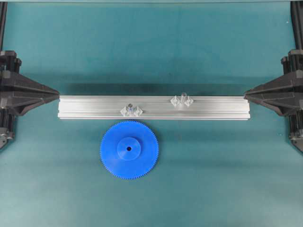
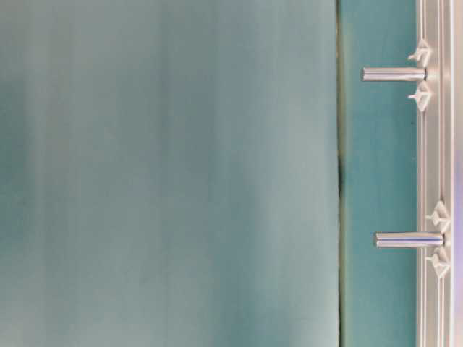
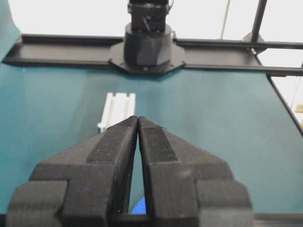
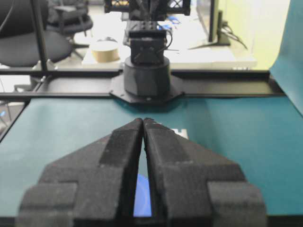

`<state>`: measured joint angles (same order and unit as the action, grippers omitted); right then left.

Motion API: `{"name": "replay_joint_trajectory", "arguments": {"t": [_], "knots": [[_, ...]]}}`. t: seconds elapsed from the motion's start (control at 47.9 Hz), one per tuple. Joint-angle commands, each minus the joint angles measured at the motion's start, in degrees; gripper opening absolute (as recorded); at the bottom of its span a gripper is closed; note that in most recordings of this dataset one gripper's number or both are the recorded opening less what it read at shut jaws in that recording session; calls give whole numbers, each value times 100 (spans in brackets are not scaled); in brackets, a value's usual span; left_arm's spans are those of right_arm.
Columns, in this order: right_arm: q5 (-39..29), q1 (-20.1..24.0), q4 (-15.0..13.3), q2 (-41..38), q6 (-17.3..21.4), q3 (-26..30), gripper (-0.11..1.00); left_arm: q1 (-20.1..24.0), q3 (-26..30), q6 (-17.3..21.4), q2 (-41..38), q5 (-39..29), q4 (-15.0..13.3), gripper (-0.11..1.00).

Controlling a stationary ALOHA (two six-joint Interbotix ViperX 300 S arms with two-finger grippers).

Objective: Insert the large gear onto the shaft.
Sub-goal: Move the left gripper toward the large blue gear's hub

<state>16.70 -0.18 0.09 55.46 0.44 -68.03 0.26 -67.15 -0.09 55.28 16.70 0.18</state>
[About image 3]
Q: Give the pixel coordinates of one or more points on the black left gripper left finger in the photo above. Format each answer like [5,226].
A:
[80,186]

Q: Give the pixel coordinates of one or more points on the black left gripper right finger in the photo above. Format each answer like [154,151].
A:
[186,186]

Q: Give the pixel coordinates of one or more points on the large blue plastic gear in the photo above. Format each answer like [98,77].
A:
[139,208]

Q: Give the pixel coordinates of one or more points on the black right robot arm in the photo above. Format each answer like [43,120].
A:
[148,47]

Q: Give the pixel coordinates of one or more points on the silver aluminium extrusion rail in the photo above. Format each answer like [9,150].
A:
[117,108]

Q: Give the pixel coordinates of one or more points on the black metal table frame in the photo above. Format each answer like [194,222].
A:
[234,88]

